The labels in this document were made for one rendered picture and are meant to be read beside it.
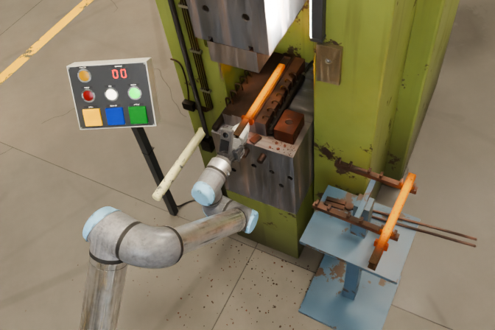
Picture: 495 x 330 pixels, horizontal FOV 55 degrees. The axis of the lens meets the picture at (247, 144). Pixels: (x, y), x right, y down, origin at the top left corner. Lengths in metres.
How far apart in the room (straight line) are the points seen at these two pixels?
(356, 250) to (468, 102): 1.80
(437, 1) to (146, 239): 1.39
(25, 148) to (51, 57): 0.97
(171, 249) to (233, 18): 0.76
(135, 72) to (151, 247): 0.90
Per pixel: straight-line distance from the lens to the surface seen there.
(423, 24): 2.11
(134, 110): 2.06
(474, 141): 3.29
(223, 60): 1.78
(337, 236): 2.00
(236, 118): 1.99
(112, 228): 1.37
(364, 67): 1.72
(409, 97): 2.38
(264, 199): 2.29
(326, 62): 1.74
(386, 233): 1.71
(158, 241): 1.34
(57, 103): 3.89
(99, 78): 2.08
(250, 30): 1.62
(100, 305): 1.52
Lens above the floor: 2.44
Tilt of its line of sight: 50 degrees down
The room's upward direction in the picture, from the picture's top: 10 degrees counter-clockwise
